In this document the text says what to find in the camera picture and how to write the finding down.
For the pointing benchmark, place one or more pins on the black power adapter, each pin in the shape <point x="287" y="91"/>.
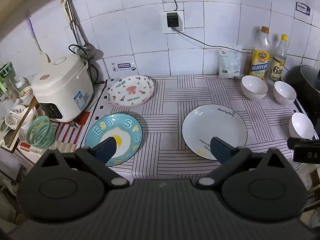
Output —
<point x="173" y="20"/>

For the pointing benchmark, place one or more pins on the clear vinegar bottle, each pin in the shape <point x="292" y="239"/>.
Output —
<point x="278" y="61"/>

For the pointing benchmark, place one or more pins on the white bowl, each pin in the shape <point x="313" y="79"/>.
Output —
<point x="300" y="126"/>
<point x="283" y="93"/>
<point x="253" y="87"/>

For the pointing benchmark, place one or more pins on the pink rabbit carrot plate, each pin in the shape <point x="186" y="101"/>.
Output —
<point x="131" y="91"/>

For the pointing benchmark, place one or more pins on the blue wall sticker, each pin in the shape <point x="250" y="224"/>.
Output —
<point x="123" y="66"/>

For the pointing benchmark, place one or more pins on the black cooking pot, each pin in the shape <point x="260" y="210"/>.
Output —
<point x="305" y="80"/>

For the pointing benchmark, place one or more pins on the striped table mat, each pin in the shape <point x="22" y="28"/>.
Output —
<point x="184" y="108"/>

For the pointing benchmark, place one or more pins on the white strainer basket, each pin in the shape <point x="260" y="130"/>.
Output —
<point x="16" y="113"/>

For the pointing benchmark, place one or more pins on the white rice spoon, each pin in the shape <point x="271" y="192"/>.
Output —
<point x="44" y="59"/>

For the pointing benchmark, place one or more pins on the red striped cloth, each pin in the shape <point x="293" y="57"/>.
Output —
<point x="72" y="134"/>

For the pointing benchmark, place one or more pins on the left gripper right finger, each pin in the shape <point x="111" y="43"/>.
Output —
<point x="232" y="161"/>

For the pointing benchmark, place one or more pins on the white rice cooker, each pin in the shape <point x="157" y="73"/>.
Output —
<point x="63" y="88"/>

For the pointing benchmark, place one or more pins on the white wall socket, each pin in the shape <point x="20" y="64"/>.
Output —
<point x="167" y="30"/>

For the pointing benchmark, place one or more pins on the yellow label oil bottle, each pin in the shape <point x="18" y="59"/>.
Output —
<point x="261" y="53"/>

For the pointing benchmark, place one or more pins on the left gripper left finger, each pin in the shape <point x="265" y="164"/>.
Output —
<point x="95" y="159"/>

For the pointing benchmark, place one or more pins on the blue fried egg plate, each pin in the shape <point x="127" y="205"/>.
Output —
<point x="125" y="129"/>

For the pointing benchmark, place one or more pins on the white salt bag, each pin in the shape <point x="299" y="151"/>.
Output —
<point x="230" y="63"/>

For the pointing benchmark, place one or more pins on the hanging metal ladles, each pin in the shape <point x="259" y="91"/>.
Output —
<point x="82" y="45"/>

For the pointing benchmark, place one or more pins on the blue sticker upper wall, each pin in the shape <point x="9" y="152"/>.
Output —
<point x="303" y="8"/>

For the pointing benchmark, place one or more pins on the green plastic basket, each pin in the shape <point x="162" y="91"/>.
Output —
<point x="41" y="133"/>

